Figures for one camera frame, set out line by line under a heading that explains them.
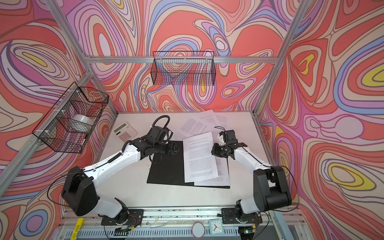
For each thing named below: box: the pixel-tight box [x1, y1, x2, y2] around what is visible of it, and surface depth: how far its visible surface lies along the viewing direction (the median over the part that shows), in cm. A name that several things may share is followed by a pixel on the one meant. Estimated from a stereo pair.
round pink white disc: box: [192, 222, 206, 239], surface depth 67 cm
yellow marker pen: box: [70, 218, 85, 240], surface depth 70 cm
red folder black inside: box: [147, 140, 231, 189], surface depth 88 cm
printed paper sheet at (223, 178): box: [194, 156, 231, 186], surface depth 87 cm
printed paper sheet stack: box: [172, 109, 229, 142], surface depth 115 cm
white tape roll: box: [71, 114, 95, 126], surface depth 75 cm
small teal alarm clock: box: [209, 218, 224, 236], surface depth 70 cm
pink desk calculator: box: [112, 122, 138, 143], surface depth 107 cm
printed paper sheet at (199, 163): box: [183, 131, 219, 183], surface depth 92 cm
